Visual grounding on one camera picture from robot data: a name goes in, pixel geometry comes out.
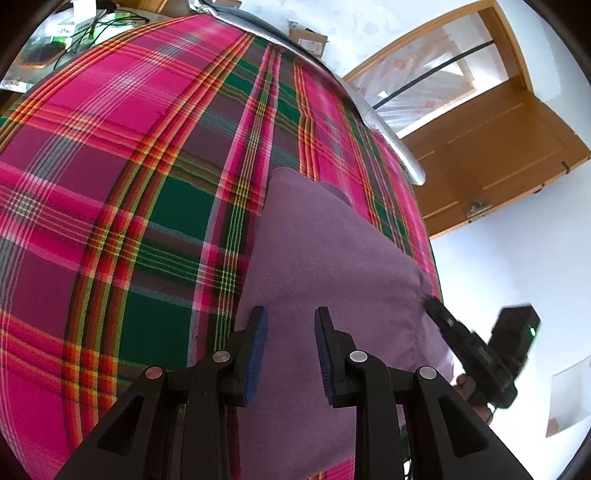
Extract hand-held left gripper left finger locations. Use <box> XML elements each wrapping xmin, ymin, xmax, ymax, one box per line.
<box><xmin>55</xmin><ymin>305</ymin><xmax>269</xmax><ymax>480</ymax></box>

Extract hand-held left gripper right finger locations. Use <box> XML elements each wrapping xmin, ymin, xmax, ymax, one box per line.
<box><xmin>314</xmin><ymin>306</ymin><xmax>532</xmax><ymax>480</ymax></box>

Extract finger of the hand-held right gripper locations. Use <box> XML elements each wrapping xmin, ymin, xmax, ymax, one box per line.
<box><xmin>423</xmin><ymin>296</ymin><xmax>470</xmax><ymax>357</ymax></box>

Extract purple fleece pants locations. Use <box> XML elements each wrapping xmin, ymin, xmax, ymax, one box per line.
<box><xmin>232</xmin><ymin>166</ymin><xmax>456</xmax><ymax>480</ymax></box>

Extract person's right hand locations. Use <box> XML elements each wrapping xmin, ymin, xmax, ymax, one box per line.
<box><xmin>455</xmin><ymin>374</ymin><xmax>496</xmax><ymax>424</ymax></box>

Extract wooden door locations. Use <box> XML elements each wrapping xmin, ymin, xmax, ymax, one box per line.
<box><xmin>405</xmin><ymin>89</ymin><xmax>591</xmax><ymax>239</ymax></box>

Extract silver foil mat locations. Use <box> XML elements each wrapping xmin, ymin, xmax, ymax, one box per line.
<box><xmin>186</xmin><ymin>0</ymin><xmax>426</xmax><ymax>186</ymax></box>

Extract pink green plaid bed sheet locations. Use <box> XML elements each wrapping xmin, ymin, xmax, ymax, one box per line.
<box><xmin>0</xmin><ymin>13</ymin><xmax>445</xmax><ymax>480</ymax></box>

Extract clear plastic door curtain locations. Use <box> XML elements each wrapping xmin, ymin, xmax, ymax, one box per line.
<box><xmin>358</xmin><ymin>11</ymin><xmax>497</xmax><ymax>137</ymax></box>

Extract brown cardboard box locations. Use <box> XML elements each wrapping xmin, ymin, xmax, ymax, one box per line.
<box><xmin>287</xmin><ymin>20</ymin><xmax>329</xmax><ymax>59</ymax></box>

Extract white carton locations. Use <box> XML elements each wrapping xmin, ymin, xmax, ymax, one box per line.
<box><xmin>50</xmin><ymin>10</ymin><xmax>99</xmax><ymax>36</ymax></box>

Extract metal door handle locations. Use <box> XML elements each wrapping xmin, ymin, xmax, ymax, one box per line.
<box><xmin>463</xmin><ymin>200</ymin><xmax>493</xmax><ymax>221</ymax></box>

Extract wooden door frame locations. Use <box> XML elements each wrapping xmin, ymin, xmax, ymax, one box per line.
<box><xmin>343</xmin><ymin>0</ymin><xmax>533</xmax><ymax>139</ymax></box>

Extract black cable bundle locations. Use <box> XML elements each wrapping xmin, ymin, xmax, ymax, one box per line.
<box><xmin>59</xmin><ymin>0</ymin><xmax>154</xmax><ymax>52</ymax></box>

